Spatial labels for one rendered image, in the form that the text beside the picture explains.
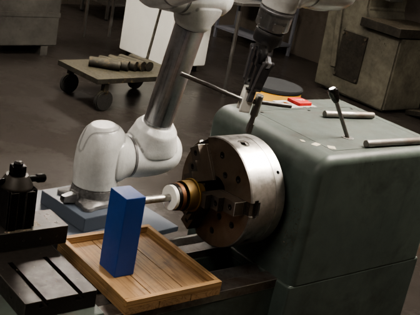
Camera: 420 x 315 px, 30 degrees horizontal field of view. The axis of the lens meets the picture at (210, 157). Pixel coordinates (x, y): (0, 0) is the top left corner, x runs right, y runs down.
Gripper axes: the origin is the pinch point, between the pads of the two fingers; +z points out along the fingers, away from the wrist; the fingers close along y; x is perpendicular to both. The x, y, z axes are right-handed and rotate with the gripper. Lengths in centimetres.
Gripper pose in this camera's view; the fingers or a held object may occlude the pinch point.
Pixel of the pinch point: (246, 99)
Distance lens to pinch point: 209.6
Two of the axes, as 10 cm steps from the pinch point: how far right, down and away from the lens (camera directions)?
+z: -2.9, 8.5, 4.5
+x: 9.2, 1.2, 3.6
